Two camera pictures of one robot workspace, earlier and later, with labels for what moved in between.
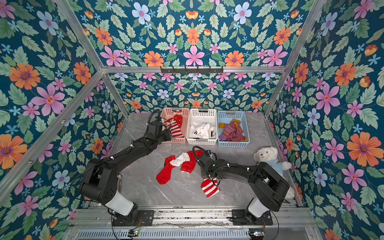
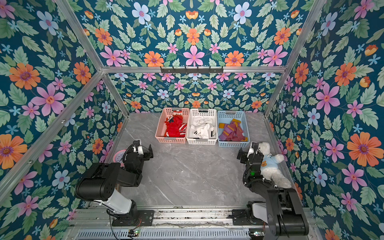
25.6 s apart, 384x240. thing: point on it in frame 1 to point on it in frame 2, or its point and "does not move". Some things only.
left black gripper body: x=164 y=136 to x=140 y=160
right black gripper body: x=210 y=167 to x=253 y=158
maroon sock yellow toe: x=232 y=132 does not move
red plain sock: x=187 y=166 to x=173 y=124
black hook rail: x=191 y=70 does not move
